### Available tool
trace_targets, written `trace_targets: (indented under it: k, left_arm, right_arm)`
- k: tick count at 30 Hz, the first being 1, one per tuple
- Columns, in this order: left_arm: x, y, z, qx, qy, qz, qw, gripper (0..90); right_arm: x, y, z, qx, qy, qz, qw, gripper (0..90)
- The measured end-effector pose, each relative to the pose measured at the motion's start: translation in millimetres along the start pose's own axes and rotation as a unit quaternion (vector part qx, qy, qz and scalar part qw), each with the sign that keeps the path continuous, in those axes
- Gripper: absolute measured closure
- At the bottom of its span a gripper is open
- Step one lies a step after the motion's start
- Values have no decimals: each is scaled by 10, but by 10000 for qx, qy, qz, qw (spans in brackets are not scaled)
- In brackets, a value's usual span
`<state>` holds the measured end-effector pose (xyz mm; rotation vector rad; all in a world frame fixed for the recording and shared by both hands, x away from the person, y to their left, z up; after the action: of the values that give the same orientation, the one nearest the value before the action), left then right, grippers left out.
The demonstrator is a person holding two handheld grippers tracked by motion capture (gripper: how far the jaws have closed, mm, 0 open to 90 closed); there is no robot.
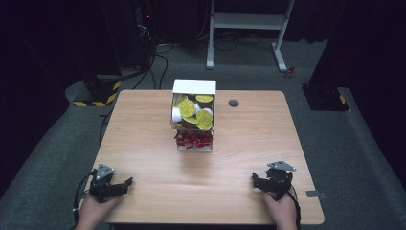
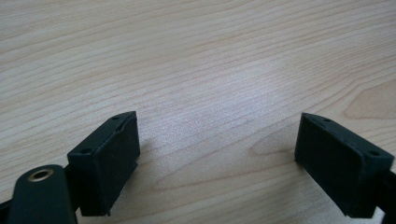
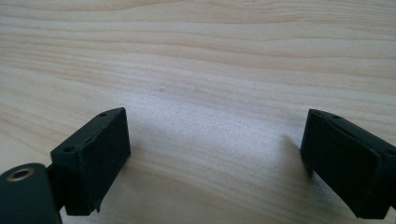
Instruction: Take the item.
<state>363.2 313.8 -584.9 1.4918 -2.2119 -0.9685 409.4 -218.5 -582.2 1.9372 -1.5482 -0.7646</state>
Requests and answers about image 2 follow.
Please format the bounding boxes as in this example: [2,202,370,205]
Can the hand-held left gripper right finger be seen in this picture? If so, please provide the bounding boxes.
[294,112,395,219]

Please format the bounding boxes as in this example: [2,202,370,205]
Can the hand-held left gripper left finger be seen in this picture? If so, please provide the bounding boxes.
[66,110,141,217]

